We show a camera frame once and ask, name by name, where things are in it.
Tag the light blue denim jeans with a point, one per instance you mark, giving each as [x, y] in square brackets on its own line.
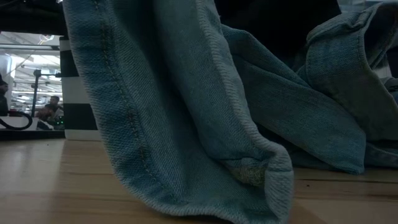
[186, 109]

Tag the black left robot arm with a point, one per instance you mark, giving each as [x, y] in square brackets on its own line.
[31, 18]

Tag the person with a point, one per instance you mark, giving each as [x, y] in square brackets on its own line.
[3, 102]
[53, 107]

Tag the black pole stand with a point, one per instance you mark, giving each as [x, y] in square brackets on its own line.
[35, 93]

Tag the black metal table frame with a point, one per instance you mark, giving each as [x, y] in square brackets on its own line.
[31, 135]

